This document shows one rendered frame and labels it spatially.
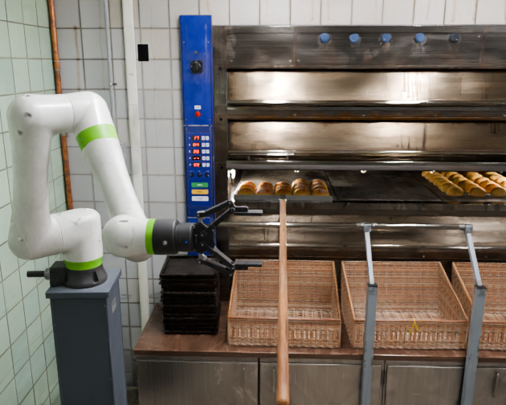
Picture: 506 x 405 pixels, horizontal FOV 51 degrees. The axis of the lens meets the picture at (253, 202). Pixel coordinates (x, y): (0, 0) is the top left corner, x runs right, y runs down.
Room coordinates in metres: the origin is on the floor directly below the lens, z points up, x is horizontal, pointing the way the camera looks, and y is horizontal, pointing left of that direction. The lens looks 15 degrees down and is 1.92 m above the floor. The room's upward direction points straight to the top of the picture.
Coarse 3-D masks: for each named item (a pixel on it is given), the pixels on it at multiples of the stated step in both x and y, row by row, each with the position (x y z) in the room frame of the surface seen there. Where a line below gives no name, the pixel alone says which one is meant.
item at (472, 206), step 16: (256, 208) 2.81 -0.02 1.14; (272, 208) 2.81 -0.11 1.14; (288, 208) 2.81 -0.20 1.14; (304, 208) 2.80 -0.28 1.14; (320, 208) 2.80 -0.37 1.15; (336, 208) 2.80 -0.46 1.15; (352, 208) 2.79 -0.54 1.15; (368, 208) 2.79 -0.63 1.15; (384, 208) 2.79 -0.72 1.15; (400, 208) 2.78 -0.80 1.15; (416, 208) 2.78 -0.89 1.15; (432, 208) 2.78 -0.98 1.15; (448, 208) 2.77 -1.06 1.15; (464, 208) 2.77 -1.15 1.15; (480, 208) 2.77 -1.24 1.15; (496, 208) 2.76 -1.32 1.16
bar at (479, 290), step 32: (224, 224) 2.45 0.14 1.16; (256, 224) 2.44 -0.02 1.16; (288, 224) 2.43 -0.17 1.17; (320, 224) 2.43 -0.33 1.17; (352, 224) 2.42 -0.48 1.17; (384, 224) 2.42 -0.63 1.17; (416, 224) 2.42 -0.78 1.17; (448, 224) 2.41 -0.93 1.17; (480, 288) 2.17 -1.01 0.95; (480, 320) 2.17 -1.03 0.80
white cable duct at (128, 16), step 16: (128, 0) 2.82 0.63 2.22; (128, 16) 2.82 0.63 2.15; (128, 32) 2.82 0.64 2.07; (128, 48) 2.82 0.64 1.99; (128, 64) 2.82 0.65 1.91; (128, 80) 2.82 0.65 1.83; (128, 96) 2.82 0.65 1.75; (144, 272) 2.82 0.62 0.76; (144, 288) 2.82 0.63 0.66; (144, 304) 2.82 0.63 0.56; (144, 320) 2.82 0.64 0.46
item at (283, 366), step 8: (280, 200) 2.75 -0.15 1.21; (280, 208) 2.59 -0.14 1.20; (280, 216) 2.46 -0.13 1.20; (280, 224) 2.33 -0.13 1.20; (280, 232) 2.22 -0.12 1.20; (280, 240) 2.12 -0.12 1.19; (280, 248) 2.02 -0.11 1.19; (280, 256) 1.93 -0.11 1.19; (280, 264) 1.85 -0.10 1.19; (280, 272) 1.78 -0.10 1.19; (280, 280) 1.71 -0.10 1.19; (280, 288) 1.64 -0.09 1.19; (280, 296) 1.59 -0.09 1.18; (280, 304) 1.53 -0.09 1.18; (280, 312) 1.48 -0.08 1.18; (280, 320) 1.43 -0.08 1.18; (280, 328) 1.38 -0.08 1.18; (280, 336) 1.34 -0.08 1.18; (280, 344) 1.29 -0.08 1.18; (280, 352) 1.25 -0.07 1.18; (280, 360) 1.22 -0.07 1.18; (280, 368) 1.18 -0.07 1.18; (288, 368) 1.20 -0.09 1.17; (280, 376) 1.15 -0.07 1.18; (288, 376) 1.16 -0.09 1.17; (280, 384) 1.11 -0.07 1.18; (288, 384) 1.12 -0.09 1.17; (280, 392) 1.08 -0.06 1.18; (288, 392) 1.09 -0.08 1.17; (280, 400) 1.06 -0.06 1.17; (288, 400) 1.06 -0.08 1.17
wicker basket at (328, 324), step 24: (264, 264) 2.77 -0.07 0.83; (288, 264) 2.77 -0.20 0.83; (312, 264) 2.76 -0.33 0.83; (264, 288) 2.74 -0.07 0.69; (288, 288) 2.73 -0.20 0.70; (312, 288) 2.73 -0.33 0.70; (336, 288) 2.53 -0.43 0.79; (240, 312) 2.67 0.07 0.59; (264, 312) 2.68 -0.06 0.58; (288, 312) 2.67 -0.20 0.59; (312, 312) 2.67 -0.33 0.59; (336, 312) 2.46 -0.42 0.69; (240, 336) 2.33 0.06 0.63; (264, 336) 2.32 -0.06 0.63; (288, 336) 2.31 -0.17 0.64; (312, 336) 2.40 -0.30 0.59; (336, 336) 2.30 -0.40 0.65
